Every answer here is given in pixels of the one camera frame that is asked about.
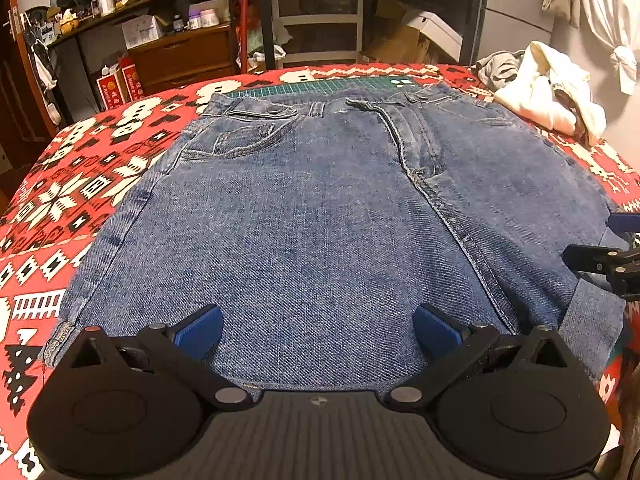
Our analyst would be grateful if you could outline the blue denim jeans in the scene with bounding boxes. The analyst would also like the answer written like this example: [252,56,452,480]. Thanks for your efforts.
[42,84,625,391]

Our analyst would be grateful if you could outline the cream white garment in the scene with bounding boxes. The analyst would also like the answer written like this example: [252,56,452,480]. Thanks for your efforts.
[495,41,606,148]

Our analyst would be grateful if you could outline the red patterned bed cover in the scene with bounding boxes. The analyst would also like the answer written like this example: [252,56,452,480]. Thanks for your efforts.
[0,62,640,480]

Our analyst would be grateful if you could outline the grey crumpled garment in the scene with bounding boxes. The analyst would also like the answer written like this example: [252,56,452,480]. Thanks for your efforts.
[472,50,525,92]

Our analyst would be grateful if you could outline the white tied curtain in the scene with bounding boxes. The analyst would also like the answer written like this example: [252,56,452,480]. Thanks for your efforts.
[541,0,640,97]

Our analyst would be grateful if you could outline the grey refrigerator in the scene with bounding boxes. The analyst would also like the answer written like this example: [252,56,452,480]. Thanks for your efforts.
[476,0,554,58]

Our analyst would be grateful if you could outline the right red white carton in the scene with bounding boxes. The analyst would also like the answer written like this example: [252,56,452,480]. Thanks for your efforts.
[119,56,144,101]

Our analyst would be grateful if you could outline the red white carton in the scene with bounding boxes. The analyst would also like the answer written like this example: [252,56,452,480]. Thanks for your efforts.
[96,64,130,110]
[119,56,144,101]

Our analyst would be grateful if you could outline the left red white carton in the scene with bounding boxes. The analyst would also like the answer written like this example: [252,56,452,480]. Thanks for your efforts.
[96,64,130,110]

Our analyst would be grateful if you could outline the white open shoe box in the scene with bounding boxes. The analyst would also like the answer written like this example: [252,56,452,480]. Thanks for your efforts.
[402,9,462,62]

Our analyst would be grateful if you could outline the brown wooden door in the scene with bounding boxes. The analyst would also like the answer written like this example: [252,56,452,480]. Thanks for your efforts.
[0,0,58,168]

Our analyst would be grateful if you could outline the green cutting mat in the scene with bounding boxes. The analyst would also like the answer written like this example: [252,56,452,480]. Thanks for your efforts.
[227,76,420,98]

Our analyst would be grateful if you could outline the brown wooden drawer cabinet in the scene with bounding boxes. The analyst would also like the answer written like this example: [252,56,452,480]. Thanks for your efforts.
[128,24,236,96]

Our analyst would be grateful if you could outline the white cardboard box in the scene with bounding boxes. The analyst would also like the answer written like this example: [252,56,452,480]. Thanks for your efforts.
[120,14,164,50]

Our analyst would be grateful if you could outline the white plastic drawer unit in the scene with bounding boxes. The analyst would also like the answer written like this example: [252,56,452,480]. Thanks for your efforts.
[271,0,363,68]

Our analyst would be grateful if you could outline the white pump bottle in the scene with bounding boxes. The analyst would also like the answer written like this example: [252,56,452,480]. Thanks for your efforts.
[98,0,115,16]

